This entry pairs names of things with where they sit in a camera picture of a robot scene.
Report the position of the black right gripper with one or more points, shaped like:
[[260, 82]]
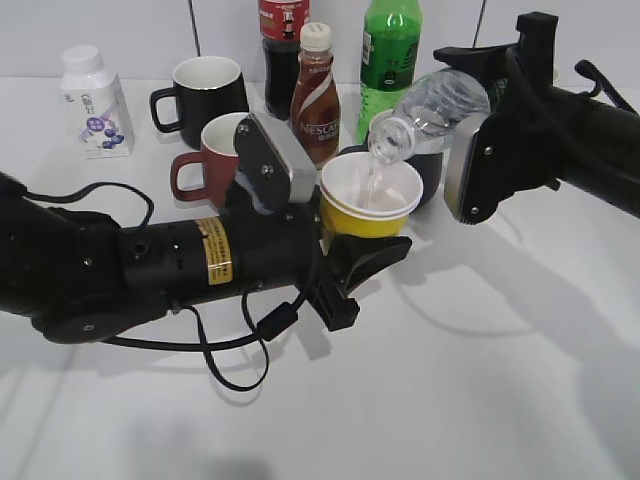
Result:
[[518, 148]]

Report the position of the brown Nescafe coffee bottle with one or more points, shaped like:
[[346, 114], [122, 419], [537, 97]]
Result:
[[315, 109]]

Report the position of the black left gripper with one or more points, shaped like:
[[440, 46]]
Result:
[[283, 249]]

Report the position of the cola bottle red label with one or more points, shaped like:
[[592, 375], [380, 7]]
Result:
[[280, 26]]

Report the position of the white yogurt carton bottle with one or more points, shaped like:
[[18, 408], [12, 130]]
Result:
[[98, 115]]

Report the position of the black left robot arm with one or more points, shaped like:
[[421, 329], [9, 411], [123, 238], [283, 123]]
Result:
[[80, 277]]

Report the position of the yellow paper cup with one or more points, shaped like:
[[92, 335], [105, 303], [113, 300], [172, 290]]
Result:
[[341, 185]]

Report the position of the black ceramic mug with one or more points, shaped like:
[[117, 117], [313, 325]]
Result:
[[204, 88]]

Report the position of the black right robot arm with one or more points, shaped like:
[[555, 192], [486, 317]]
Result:
[[599, 137]]

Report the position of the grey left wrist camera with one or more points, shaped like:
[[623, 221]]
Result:
[[277, 167]]

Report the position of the green soda bottle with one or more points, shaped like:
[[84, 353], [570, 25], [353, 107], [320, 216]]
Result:
[[391, 37]]

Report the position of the dark grey ceramic mug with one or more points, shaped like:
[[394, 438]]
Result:
[[428, 166]]

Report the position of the clear water bottle green label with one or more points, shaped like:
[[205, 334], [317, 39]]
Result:
[[424, 119]]

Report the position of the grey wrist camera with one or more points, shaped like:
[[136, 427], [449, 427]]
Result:
[[277, 167], [475, 182]]

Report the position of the red ceramic mug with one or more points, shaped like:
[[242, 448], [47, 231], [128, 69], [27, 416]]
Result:
[[218, 159]]

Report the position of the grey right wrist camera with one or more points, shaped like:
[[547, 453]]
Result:
[[475, 182]]

